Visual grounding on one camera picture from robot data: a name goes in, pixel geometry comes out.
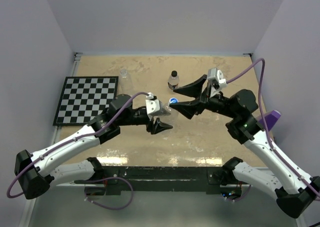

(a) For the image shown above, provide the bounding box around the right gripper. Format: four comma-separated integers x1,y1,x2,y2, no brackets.
170,74,238,119

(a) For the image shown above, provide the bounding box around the blue bottle cap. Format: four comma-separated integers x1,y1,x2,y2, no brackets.
168,97,179,105

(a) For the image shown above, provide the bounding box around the small clear plastic bottle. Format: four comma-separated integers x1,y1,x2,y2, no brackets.
167,74,180,90

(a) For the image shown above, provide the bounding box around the black bottle cap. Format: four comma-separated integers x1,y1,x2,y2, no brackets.
171,70,178,77

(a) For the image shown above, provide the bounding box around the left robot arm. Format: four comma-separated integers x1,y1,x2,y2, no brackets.
6,93,173,200

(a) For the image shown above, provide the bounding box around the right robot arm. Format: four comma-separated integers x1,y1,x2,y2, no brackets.
170,75,320,219

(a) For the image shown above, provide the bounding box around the purple object table edge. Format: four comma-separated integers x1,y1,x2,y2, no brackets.
256,109,282,132

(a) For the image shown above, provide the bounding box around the black white checkerboard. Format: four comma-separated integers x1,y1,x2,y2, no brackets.
61,76,119,127

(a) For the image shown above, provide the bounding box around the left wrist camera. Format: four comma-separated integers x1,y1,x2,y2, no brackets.
145,92,163,119

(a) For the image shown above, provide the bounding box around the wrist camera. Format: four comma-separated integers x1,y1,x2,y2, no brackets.
206,68,227,98
145,92,163,119

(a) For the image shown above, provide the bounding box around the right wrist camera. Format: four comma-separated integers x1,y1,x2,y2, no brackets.
206,68,227,98

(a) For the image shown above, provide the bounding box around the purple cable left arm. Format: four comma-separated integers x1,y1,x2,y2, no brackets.
6,91,153,199

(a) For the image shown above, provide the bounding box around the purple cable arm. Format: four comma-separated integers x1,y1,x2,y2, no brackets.
224,58,320,200
6,91,153,199

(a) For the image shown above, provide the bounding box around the purple cable loop front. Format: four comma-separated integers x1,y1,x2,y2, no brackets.
84,176,135,210

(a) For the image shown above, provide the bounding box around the aluminium rail left edge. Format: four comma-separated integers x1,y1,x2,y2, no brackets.
49,52,83,147

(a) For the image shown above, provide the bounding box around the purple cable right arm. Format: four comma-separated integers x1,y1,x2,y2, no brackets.
224,58,320,200

